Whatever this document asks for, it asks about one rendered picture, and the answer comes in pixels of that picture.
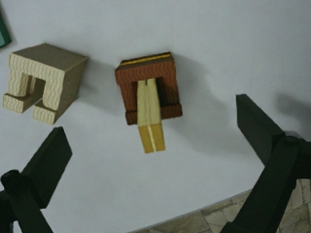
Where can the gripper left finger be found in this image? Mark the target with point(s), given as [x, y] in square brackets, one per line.
[35, 184]

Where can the brown wooden block with slot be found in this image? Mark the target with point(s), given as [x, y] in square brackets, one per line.
[159, 66]

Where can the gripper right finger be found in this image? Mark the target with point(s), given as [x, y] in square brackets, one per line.
[290, 160]

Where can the tan wooden block with slot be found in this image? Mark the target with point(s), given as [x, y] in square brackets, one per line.
[47, 72]

